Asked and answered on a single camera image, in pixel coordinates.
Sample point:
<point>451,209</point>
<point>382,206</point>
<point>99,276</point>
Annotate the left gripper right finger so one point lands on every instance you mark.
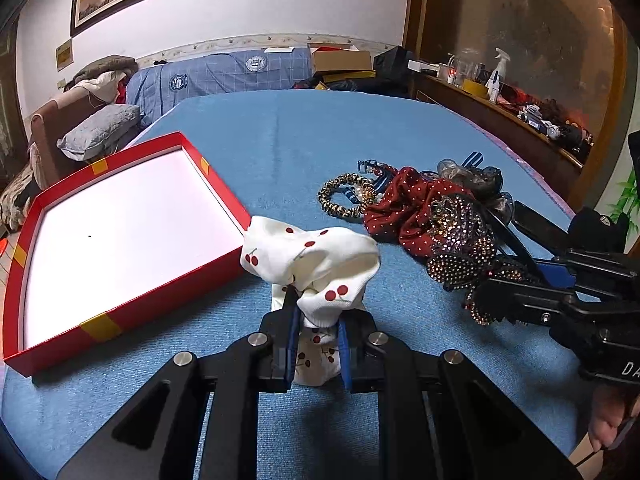
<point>360,370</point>

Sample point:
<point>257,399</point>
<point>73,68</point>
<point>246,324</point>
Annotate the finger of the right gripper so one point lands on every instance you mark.
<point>515,254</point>
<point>539,229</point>

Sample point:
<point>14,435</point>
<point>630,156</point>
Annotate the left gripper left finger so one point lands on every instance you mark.
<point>277,370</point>

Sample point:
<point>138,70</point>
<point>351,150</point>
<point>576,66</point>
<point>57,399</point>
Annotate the white cherry print scrunchie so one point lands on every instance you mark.
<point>330,269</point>

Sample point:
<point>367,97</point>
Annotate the rhinestone hair clip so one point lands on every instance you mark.
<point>465,253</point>

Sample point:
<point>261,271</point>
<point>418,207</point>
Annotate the dark red dotted scrunchie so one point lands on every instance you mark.
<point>404,215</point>

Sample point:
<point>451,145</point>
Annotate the grey sheer scrunchie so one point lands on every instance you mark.
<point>485,183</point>

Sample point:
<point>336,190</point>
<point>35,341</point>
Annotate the blue striped strap watch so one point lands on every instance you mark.
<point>382,174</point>

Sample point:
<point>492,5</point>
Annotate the right hand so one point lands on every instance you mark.
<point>610,407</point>

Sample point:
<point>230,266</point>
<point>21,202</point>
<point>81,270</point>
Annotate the wooden side cabinet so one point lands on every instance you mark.
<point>559,169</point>

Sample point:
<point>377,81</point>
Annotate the white spray bottle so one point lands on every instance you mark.
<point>496,78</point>

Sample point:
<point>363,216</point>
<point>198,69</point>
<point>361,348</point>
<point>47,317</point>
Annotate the blue bed cover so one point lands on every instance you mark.
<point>275,150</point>

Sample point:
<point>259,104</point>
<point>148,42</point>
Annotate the red shallow gift box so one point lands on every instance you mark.
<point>115,245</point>

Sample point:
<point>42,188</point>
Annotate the grey pillow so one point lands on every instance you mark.
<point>103,133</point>

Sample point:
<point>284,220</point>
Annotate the cardboard box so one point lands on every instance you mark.
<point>339,61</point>

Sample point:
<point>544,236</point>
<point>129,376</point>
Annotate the blue checked quilt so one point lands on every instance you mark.
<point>159,88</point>

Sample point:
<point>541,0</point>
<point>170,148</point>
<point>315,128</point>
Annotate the brown sofa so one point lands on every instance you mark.
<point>49,124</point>

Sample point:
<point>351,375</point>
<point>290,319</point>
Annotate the patterned blanket on floor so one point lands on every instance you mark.
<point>17,198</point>

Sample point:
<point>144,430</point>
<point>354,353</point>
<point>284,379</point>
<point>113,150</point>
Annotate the clothes pile on sofa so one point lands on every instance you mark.
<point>104,77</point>

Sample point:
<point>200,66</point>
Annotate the small gold wall plaque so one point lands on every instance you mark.
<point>64,55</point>

